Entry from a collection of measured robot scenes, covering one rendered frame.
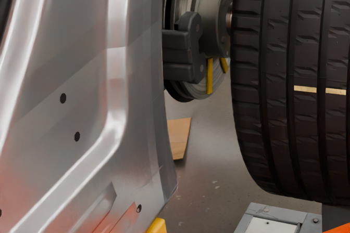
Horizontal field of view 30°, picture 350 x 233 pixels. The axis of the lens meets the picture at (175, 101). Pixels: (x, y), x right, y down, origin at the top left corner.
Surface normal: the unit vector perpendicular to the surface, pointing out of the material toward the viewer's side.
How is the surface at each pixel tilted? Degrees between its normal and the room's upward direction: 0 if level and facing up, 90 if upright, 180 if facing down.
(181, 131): 2
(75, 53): 90
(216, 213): 0
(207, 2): 45
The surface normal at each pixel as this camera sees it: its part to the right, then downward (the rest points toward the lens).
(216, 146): -0.11, -0.87
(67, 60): 0.90, 0.11
